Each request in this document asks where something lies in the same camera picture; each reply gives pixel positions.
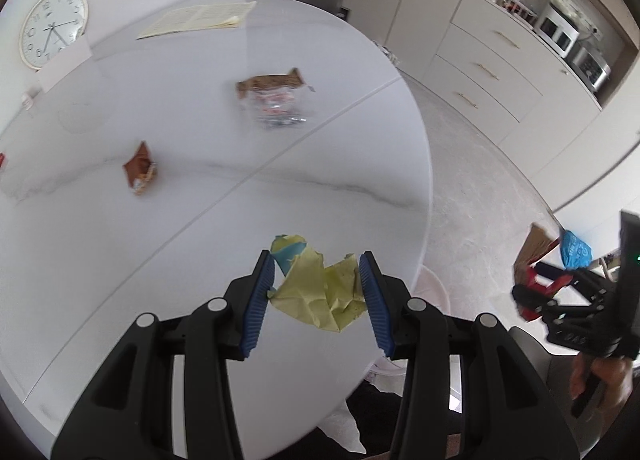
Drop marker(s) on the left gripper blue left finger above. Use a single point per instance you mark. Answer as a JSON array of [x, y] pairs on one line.
[[259, 286]]

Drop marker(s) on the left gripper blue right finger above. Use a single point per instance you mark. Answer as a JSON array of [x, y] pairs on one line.
[[373, 287]]

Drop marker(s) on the yellow paper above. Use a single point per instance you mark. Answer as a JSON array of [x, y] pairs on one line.
[[329, 298]]

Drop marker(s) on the brown snack wrapper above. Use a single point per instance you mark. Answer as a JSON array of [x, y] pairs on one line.
[[140, 169]]

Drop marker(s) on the clear brown plastic bag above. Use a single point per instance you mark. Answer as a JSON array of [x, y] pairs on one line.
[[276, 101]]

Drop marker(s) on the red paper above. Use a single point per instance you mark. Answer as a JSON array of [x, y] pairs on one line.
[[539, 284]]

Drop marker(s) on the brown cardboard piece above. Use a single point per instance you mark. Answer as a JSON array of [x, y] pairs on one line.
[[537, 244]]

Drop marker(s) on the white trash bin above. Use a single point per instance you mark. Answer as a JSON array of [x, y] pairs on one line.
[[420, 332]]

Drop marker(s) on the person right hand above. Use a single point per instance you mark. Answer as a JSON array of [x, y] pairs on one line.
[[617, 374]]

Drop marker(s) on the blue plastic bag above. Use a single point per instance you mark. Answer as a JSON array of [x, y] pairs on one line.
[[575, 253]]

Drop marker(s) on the beige cabinet with drawers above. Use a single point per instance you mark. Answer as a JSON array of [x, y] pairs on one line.
[[500, 75]]

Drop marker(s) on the silver microwave oven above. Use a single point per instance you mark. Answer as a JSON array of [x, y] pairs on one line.
[[559, 26]]

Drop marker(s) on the open yellow notebook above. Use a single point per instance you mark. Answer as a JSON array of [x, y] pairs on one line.
[[199, 17]]

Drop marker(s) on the white card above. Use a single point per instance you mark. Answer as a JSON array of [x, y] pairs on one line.
[[63, 63]]

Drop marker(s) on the round white wall clock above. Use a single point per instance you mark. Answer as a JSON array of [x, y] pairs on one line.
[[49, 28]]

